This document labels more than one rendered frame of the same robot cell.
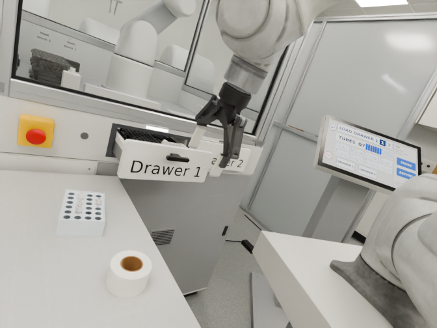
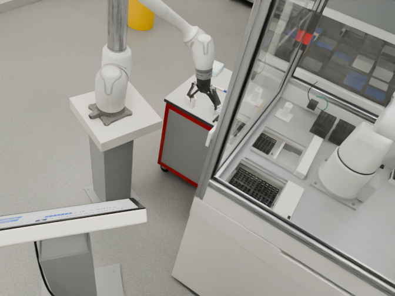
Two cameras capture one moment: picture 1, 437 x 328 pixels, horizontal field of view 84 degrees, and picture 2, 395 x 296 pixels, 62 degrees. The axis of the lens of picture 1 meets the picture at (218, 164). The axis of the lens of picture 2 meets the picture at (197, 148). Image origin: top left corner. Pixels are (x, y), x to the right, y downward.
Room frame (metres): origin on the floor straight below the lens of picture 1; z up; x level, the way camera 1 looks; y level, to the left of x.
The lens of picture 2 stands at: (1.89, -0.62, 2.10)
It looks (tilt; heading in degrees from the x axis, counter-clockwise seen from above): 46 degrees down; 151
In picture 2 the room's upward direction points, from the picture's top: 15 degrees clockwise
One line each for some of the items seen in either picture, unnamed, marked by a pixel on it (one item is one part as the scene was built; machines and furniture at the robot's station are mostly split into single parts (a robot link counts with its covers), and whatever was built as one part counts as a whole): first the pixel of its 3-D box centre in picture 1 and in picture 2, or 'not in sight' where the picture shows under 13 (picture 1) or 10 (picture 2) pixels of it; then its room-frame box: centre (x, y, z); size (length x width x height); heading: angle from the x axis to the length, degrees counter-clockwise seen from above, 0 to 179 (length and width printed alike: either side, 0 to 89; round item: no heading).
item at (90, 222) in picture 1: (82, 211); (220, 109); (0.47, 0.25, 0.78); 0.12 x 0.08 x 0.04; 30
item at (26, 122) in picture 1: (36, 131); not in sight; (0.59, 0.47, 0.88); 0.07 x 0.05 x 0.07; 131
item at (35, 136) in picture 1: (36, 135); not in sight; (0.56, 0.45, 0.88); 0.04 x 0.03 x 0.04; 131
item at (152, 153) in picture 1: (170, 163); (220, 125); (0.71, 0.14, 0.87); 0.29 x 0.02 x 0.11; 131
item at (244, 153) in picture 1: (222, 157); not in sight; (1.02, -0.01, 0.87); 0.29 x 0.02 x 0.11; 131
